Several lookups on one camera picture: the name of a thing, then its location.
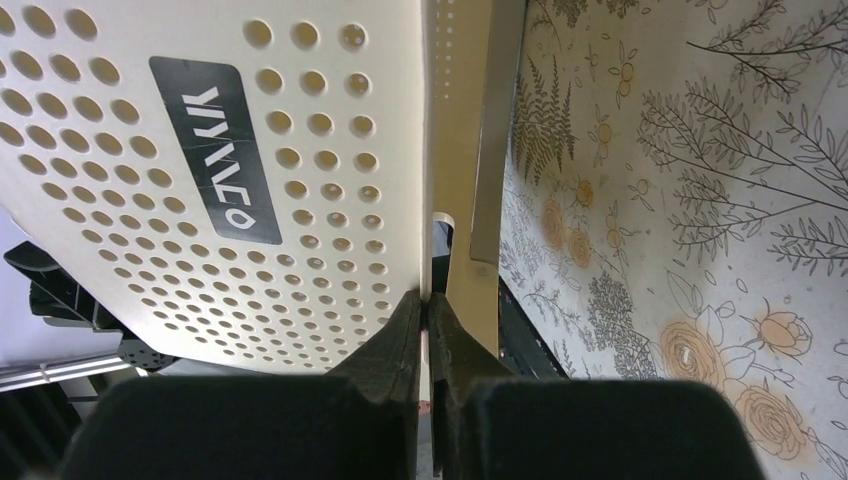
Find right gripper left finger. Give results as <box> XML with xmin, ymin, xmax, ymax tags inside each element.
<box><xmin>59</xmin><ymin>291</ymin><xmax>422</xmax><ymax>479</ymax></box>

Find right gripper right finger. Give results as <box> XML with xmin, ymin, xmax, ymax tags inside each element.
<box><xmin>427</xmin><ymin>294</ymin><xmax>763</xmax><ymax>479</ymax></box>

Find cream perforated basket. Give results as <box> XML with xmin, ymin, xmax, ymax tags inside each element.
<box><xmin>1</xmin><ymin>1</ymin><xmax>527</xmax><ymax>373</ymax></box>

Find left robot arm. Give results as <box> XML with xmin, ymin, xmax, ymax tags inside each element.
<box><xmin>3</xmin><ymin>241</ymin><xmax>179</xmax><ymax>373</ymax></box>

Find floral patterned mat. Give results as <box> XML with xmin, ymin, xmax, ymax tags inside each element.
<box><xmin>500</xmin><ymin>1</ymin><xmax>847</xmax><ymax>479</ymax></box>

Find aluminium frame rail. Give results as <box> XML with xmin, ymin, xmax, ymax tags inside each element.
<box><xmin>1</xmin><ymin>354</ymin><xmax>130</xmax><ymax>393</ymax></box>

